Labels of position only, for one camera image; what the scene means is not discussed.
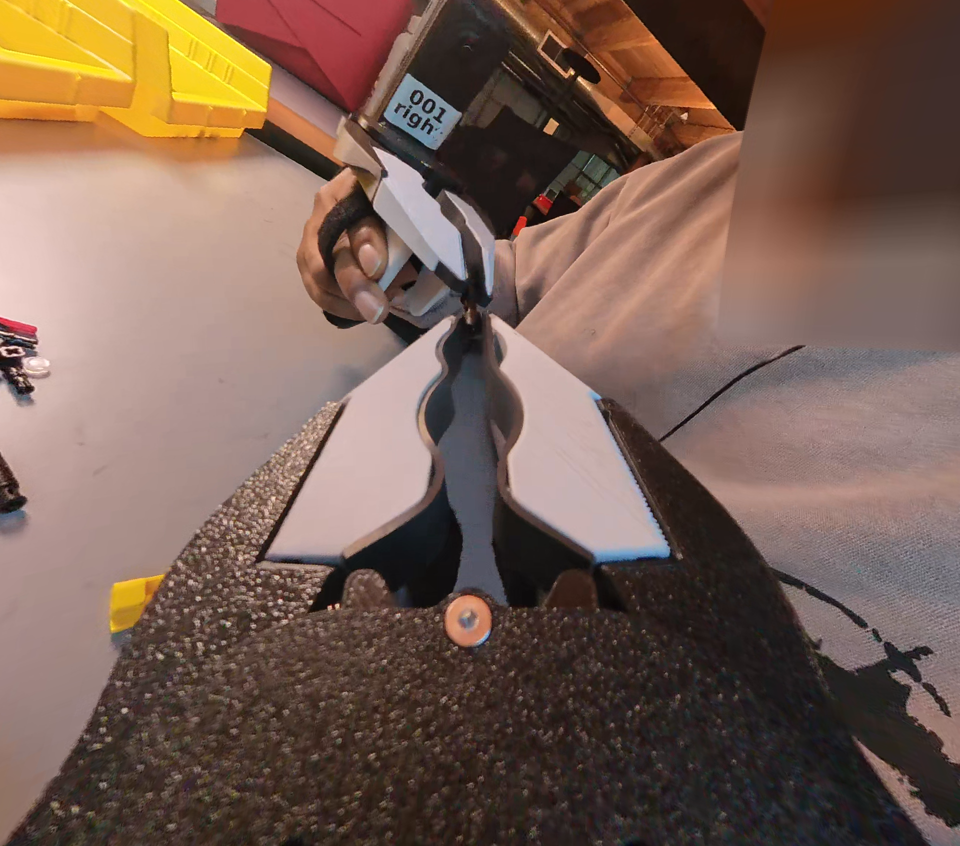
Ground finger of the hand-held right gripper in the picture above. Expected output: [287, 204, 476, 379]
[437, 188, 496, 309]
[369, 148, 472, 296]

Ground yellow storage bin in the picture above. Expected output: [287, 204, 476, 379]
[22, 0, 273, 140]
[0, 0, 151, 121]

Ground person's right hand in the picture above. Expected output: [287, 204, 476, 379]
[297, 169, 393, 327]

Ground person's beige sweatshirt torso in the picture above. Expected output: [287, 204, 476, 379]
[592, 343, 960, 846]

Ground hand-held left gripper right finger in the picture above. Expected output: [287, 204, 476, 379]
[483, 317, 672, 562]

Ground grey desk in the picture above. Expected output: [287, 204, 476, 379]
[0, 62, 421, 817]

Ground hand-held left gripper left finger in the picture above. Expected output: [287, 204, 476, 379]
[264, 317, 460, 566]

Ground pile of small building pins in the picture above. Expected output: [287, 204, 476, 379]
[0, 315, 52, 397]

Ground person's right forearm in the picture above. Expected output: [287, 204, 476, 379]
[491, 129, 744, 367]

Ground yellow building panel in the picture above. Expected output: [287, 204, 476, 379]
[110, 573, 168, 635]

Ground thin black cable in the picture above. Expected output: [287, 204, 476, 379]
[660, 345, 805, 442]

